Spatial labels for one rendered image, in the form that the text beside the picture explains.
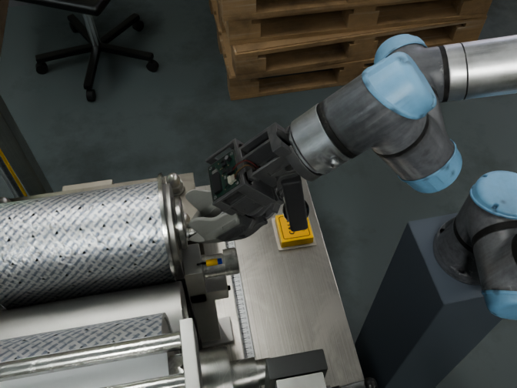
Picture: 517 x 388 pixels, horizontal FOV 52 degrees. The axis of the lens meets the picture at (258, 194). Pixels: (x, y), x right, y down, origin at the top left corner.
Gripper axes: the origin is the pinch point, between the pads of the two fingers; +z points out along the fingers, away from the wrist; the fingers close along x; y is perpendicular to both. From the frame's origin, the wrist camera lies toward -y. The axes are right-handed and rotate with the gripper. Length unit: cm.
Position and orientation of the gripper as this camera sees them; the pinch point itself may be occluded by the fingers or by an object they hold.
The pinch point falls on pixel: (200, 231)
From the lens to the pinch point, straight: 73.6
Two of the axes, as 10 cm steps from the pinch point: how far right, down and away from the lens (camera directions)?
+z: -7.6, 4.8, 4.4
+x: 1.8, 8.0, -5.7
